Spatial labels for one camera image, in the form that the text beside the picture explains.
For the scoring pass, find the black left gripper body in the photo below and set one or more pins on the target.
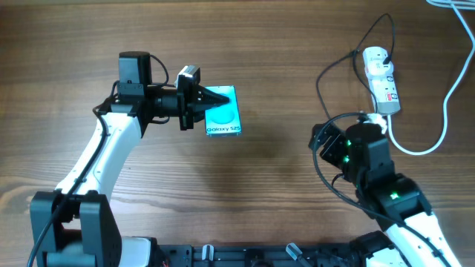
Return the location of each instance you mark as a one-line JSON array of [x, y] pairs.
[[186, 102]]

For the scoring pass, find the Galaxy S25 smartphone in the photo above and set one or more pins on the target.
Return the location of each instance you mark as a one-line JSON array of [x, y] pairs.
[[224, 120]]

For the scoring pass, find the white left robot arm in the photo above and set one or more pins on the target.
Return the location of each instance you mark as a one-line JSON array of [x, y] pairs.
[[73, 224]]

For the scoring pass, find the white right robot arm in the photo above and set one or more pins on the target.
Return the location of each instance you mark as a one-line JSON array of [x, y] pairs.
[[409, 229]]

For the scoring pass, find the white charger adapter plug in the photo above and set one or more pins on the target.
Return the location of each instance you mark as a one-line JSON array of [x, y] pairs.
[[377, 68]]

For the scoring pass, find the white power strip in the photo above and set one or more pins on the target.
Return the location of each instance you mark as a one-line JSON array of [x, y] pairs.
[[384, 88]]

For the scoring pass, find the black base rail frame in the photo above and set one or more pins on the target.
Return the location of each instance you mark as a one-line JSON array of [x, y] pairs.
[[331, 255]]

